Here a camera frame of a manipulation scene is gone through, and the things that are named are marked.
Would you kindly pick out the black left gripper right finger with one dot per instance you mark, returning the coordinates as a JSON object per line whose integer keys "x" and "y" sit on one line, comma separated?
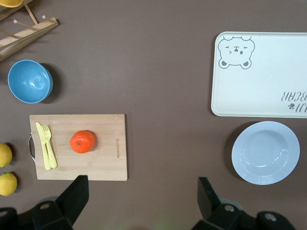
{"x": 211, "y": 206}

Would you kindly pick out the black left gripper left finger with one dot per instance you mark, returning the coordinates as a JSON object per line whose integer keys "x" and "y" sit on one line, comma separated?
{"x": 69, "y": 203}

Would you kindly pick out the orange fruit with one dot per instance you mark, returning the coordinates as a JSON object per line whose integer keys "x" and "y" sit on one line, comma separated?
{"x": 82, "y": 141}

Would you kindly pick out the white round plate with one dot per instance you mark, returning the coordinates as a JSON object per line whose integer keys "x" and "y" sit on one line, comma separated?
{"x": 265, "y": 153}

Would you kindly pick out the yellow plastic knife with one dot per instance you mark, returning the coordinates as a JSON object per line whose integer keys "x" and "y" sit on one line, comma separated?
{"x": 43, "y": 146}

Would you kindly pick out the yellow plastic fork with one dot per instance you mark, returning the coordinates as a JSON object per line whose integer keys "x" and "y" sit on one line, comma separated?
{"x": 49, "y": 143}

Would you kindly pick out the yellow lemon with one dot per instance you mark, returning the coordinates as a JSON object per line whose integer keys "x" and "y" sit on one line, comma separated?
{"x": 4, "y": 155}
{"x": 7, "y": 184}

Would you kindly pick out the wooden cutting board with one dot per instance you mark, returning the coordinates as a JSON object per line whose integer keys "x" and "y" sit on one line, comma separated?
{"x": 103, "y": 134}

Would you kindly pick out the blue bowl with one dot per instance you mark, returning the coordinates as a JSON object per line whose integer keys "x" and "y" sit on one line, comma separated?
{"x": 30, "y": 81}

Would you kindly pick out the cream bear print tray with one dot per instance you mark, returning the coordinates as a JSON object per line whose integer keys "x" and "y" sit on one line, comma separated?
{"x": 263, "y": 79}

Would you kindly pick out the wooden drying rack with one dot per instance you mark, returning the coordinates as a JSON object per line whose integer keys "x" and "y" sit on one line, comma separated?
{"x": 45, "y": 25}

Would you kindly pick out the yellow cup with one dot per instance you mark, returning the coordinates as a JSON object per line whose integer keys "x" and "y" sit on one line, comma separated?
{"x": 10, "y": 2}

